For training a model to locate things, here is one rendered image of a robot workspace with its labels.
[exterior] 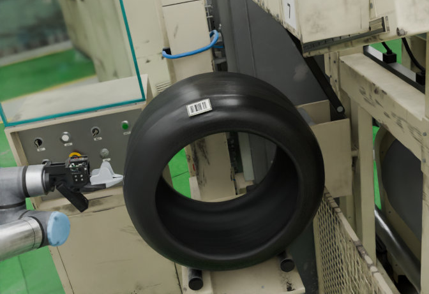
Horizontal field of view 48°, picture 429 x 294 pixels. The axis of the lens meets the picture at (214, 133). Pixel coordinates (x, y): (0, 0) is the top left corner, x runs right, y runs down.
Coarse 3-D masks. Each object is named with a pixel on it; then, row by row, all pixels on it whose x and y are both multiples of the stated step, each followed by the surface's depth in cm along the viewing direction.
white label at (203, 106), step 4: (204, 100) 124; (208, 100) 123; (192, 104) 124; (196, 104) 124; (200, 104) 123; (204, 104) 123; (208, 104) 123; (188, 108) 123; (192, 108) 123; (196, 108) 122; (200, 108) 122; (204, 108) 122; (208, 108) 122; (188, 112) 122; (192, 112) 122; (196, 112) 122; (200, 112) 121
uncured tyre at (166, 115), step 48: (192, 96) 126; (240, 96) 125; (144, 144) 126; (288, 144) 128; (144, 192) 129; (288, 192) 161; (144, 240) 140; (192, 240) 157; (240, 240) 158; (288, 240) 140
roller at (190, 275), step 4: (188, 268) 149; (192, 268) 148; (188, 272) 147; (192, 272) 146; (196, 272) 146; (200, 272) 147; (188, 276) 146; (192, 276) 145; (196, 276) 144; (200, 276) 145; (188, 280) 145; (192, 280) 143; (196, 280) 143; (200, 280) 144; (188, 284) 144; (192, 284) 144; (196, 284) 144; (200, 284) 144; (192, 288) 144; (196, 288) 144; (200, 288) 145
